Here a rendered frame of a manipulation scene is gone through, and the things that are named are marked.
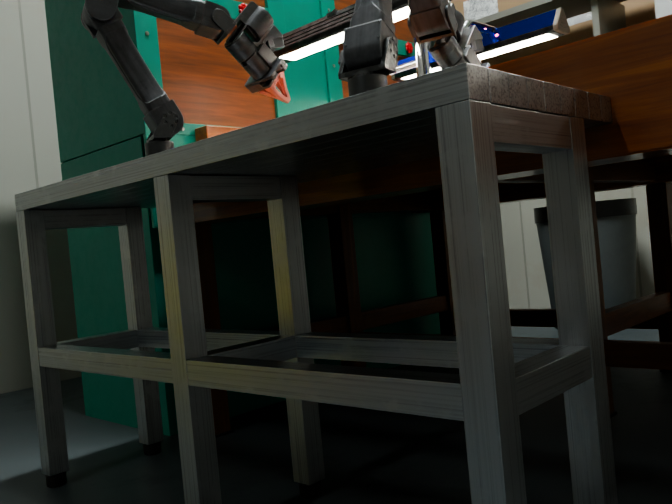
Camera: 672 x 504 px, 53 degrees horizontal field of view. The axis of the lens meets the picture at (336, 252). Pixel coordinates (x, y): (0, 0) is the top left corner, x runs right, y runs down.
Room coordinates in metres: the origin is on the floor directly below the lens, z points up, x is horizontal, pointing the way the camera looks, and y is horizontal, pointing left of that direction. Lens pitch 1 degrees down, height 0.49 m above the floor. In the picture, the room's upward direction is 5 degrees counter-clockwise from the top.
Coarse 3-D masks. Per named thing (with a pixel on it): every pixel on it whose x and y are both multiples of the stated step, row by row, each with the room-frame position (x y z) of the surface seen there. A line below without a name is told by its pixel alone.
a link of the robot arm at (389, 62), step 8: (384, 40) 1.06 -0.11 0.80; (392, 40) 1.07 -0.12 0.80; (384, 48) 1.05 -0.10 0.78; (392, 48) 1.07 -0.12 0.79; (384, 56) 1.05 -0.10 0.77; (392, 56) 1.07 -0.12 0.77; (344, 64) 1.08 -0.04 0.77; (384, 64) 1.04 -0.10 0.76; (392, 64) 1.06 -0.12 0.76; (344, 72) 1.07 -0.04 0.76; (352, 72) 1.07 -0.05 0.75; (360, 72) 1.06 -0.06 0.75; (384, 72) 1.06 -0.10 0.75; (392, 72) 1.07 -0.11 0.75; (344, 80) 1.09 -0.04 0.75
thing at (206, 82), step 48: (48, 0) 2.22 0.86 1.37; (240, 0) 2.14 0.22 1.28; (288, 0) 2.29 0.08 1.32; (336, 0) 2.46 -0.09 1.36; (96, 48) 2.02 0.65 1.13; (144, 48) 1.87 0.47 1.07; (192, 48) 2.00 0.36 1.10; (336, 48) 2.43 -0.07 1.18; (96, 96) 2.04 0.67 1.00; (192, 96) 1.99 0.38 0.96; (240, 96) 2.12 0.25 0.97; (336, 96) 2.41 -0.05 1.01; (96, 144) 2.06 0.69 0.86
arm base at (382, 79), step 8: (368, 72) 1.05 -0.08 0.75; (376, 72) 1.06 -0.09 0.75; (352, 80) 1.06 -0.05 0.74; (360, 80) 1.05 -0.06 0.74; (368, 80) 1.04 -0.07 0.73; (376, 80) 1.05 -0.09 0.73; (384, 80) 1.06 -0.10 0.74; (352, 88) 1.06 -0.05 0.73; (360, 88) 1.05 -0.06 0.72; (368, 88) 1.04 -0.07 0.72; (376, 88) 1.05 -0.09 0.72
